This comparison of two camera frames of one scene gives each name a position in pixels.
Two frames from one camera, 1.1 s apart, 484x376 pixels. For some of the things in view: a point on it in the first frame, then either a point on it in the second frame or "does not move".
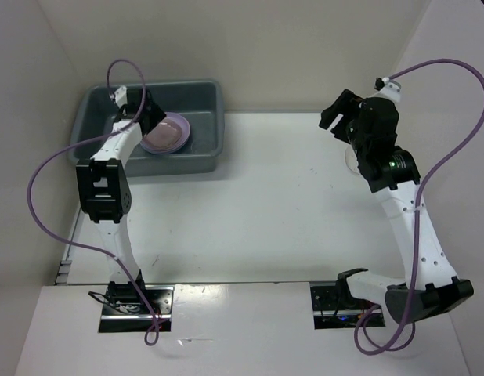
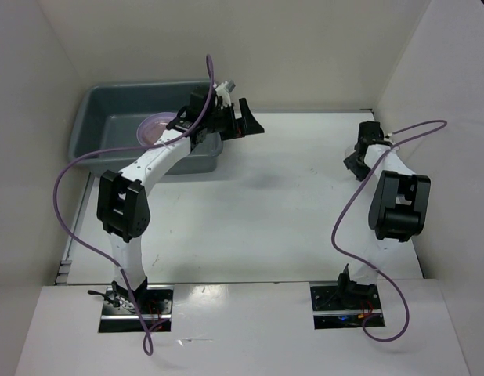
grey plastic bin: x=201 y=103 does not move
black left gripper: x=155 y=113 to x=242 y=127
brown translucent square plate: x=165 y=133 does not move
